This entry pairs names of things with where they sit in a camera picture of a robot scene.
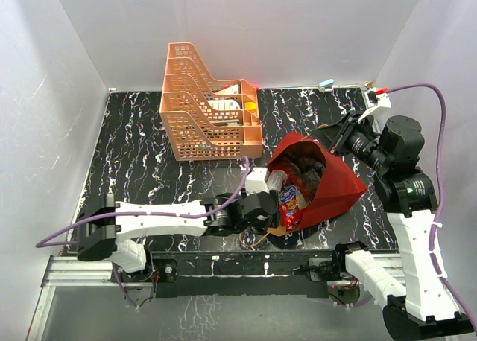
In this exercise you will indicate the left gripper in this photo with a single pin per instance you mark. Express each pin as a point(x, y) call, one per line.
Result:
point(270, 221)

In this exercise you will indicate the red candy bag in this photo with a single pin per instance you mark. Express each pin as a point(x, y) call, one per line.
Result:
point(292, 204)

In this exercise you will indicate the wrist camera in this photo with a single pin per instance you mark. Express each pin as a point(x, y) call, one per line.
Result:
point(377, 101)
point(256, 181)

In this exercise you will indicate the red brown paper bag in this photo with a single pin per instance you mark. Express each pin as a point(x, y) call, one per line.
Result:
point(331, 186)

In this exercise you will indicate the aluminium front rail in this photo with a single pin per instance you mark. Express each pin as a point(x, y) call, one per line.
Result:
point(69, 271)

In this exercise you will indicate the silver foil snack packet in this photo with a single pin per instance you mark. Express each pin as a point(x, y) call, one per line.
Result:
point(276, 180)

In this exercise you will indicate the light blue eraser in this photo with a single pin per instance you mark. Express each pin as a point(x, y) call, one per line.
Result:
point(326, 85)

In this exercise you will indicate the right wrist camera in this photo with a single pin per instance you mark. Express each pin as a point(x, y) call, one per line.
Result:
point(377, 101)

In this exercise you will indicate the peach plastic file organizer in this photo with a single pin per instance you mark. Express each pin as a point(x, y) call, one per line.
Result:
point(200, 124)

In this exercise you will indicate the orange yellow round object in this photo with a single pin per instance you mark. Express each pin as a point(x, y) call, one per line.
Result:
point(250, 106)

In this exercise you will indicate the white box in organizer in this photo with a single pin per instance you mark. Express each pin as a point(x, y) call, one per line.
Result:
point(230, 90)

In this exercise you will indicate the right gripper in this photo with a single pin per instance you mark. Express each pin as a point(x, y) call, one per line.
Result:
point(336, 136)

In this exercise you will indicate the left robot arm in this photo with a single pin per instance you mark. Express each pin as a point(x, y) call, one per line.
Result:
point(111, 234)

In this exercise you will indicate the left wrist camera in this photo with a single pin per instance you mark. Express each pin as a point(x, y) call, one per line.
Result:
point(256, 181)

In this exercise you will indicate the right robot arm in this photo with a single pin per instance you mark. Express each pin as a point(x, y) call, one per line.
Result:
point(424, 305)

